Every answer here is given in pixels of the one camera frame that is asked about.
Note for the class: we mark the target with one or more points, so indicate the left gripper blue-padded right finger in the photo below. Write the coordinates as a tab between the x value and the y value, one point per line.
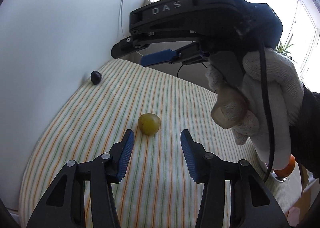
252	204

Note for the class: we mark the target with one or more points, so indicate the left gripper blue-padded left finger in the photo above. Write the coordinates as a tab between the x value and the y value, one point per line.
63	203

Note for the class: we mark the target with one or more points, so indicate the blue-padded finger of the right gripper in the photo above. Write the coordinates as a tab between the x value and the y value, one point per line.
130	45
162	57

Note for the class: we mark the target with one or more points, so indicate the medium mandarin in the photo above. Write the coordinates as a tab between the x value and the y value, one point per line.
283	173

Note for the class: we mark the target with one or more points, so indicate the white gloved right hand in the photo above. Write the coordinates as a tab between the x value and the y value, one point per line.
285	96

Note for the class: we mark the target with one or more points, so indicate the striped tablecloth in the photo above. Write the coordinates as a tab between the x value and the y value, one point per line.
157	190

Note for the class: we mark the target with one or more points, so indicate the green grape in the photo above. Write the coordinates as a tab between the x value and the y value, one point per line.
149	124

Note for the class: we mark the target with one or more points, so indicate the potted spider plant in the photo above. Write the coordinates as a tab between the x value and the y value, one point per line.
283	48

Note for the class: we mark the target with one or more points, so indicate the dark stone by wall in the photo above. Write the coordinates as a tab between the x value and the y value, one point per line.
96	77

